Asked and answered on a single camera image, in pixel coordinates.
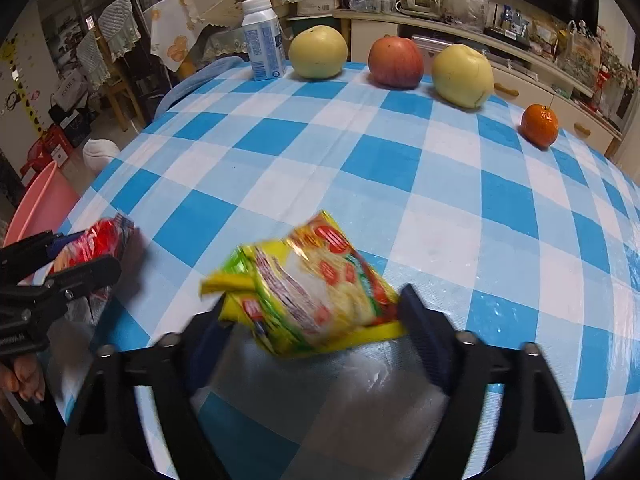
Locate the blue white checkered tablecloth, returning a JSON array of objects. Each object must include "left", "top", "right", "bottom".
[{"left": 37, "top": 60, "right": 640, "bottom": 480}]

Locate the yellow pear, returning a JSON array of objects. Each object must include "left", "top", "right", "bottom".
[{"left": 288, "top": 24, "right": 349, "bottom": 80}]

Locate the person's left hand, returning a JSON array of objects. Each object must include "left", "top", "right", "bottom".
[{"left": 0, "top": 356, "right": 47, "bottom": 404}]

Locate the blue padded chair back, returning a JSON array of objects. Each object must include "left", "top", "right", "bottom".
[{"left": 151, "top": 56, "right": 249, "bottom": 127}]

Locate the yellow noodle wrapper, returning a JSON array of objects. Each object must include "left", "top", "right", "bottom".
[{"left": 199, "top": 209, "right": 407, "bottom": 359}]

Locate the dining table orange-print cloth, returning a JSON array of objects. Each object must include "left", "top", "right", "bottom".
[{"left": 149, "top": 0, "right": 207, "bottom": 74}]

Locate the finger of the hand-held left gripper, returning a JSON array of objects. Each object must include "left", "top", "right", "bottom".
[
  {"left": 0, "top": 229, "right": 77, "bottom": 281},
  {"left": 20, "top": 254, "right": 124, "bottom": 307}
]

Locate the white blue label bottle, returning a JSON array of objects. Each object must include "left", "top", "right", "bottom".
[{"left": 241, "top": 0, "right": 287, "bottom": 82}]

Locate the clear printed gift bag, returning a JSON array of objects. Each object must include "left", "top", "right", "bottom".
[{"left": 556, "top": 19, "right": 604, "bottom": 79}]

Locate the stack of red boxes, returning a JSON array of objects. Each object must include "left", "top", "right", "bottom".
[{"left": 21, "top": 124, "right": 74, "bottom": 172}]

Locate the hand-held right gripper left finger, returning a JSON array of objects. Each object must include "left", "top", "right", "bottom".
[{"left": 56, "top": 294, "right": 237, "bottom": 480}]

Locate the grey cushioned stool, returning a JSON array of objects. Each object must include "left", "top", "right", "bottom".
[{"left": 81, "top": 137, "right": 122, "bottom": 172}]

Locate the red apple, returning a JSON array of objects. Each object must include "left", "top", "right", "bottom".
[{"left": 368, "top": 34, "right": 424, "bottom": 89}]

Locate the cream sideboard cabinet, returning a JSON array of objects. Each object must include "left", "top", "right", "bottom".
[{"left": 334, "top": 7, "right": 624, "bottom": 157}]

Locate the giraffe height wall sticker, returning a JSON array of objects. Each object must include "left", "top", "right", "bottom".
[{"left": 0, "top": 34, "right": 44, "bottom": 137}]

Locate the orange tangerine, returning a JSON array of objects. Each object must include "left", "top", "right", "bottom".
[{"left": 520, "top": 103, "right": 560, "bottom": 149}]

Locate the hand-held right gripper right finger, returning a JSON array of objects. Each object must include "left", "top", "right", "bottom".
[{"left": 396, "top": 282, "right": 587, "bottom": 480}]

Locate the red snack wrapper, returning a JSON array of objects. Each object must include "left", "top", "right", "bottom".
[{"left": 49, "top": 212, "right": 140, "bottom": 307}]

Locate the clear plastic bag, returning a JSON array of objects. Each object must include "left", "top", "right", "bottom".
[{"left": 439, "top": 0, "right": 492, "bottom": 27}]

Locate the green lace cloth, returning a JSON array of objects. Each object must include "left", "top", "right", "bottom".
[{"left": 199, "top": 26, "right": 252, "bottom": 62}]

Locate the pink plastic bin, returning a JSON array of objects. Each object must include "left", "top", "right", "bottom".
[{"left": 2, "top": 161, "right": 82, "bottom": 249}]

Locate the yellow apple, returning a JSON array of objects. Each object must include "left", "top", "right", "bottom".
[{"left": 431, "top": 43, "right": 495, "bottom": 110}]

